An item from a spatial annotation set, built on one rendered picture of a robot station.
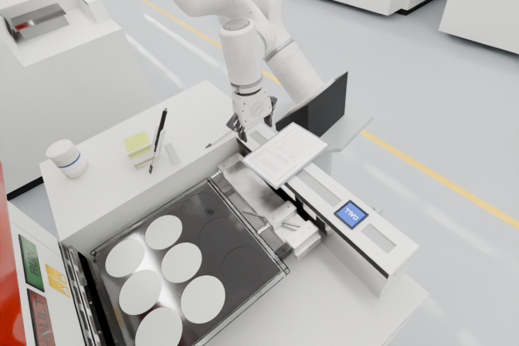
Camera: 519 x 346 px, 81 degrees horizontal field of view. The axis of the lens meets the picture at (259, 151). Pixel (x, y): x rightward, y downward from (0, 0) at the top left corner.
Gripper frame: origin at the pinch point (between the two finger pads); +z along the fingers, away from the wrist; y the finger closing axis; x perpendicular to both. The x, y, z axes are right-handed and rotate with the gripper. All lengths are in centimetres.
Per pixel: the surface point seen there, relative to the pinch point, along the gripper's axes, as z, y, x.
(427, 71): 98, 204, 50
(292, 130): 2.3, 9.1, -5.6
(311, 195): 3.1, -2.4, -25.9
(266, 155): 2.3, -2.9, -8.3
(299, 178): 3.6, -0.8, -19.6
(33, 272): -11, -57, -12
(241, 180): 11.3, -10.3, -3.8
